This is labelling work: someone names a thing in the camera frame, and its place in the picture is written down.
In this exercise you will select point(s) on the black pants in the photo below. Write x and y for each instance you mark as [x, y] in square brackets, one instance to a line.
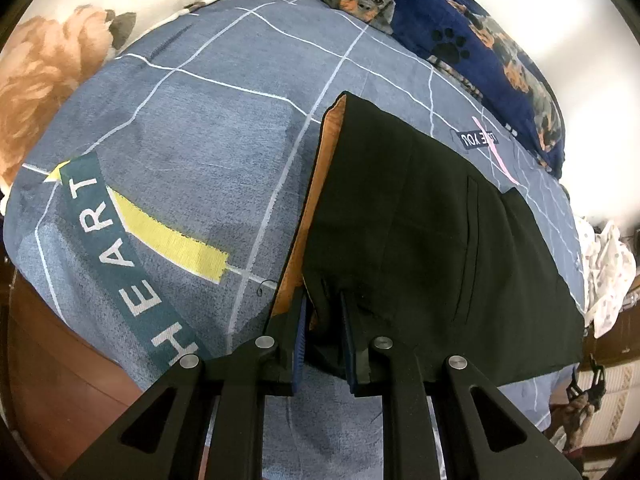
[425, 240]

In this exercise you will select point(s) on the white floral pillow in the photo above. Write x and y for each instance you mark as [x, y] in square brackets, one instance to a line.
[45, 70]

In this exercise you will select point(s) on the blue-grey grid bedsheet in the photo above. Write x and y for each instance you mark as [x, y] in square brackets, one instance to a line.
[200, 135]

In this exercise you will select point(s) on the wooden bed frame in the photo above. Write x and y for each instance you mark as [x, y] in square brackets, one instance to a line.
[55, 385]

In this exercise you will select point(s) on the white dotted cloth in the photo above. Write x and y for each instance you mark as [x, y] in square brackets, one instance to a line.
[607, 270]

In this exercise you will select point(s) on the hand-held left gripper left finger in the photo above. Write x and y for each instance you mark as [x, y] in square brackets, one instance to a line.
[300, 345]

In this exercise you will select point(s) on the navy dog-print blanket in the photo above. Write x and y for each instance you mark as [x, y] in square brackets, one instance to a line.
[450, 25]

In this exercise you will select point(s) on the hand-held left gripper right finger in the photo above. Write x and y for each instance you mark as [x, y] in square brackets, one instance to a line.
[356, 365]

